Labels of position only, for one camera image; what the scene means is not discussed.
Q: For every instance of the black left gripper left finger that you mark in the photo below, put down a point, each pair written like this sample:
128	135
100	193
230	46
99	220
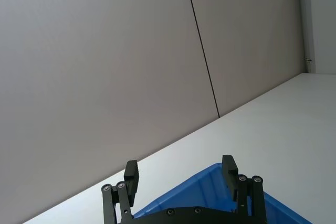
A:
129	185

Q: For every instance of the blue plastic bin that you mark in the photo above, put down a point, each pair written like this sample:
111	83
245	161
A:
200	192

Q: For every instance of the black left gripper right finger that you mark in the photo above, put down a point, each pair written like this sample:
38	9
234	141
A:
241	187

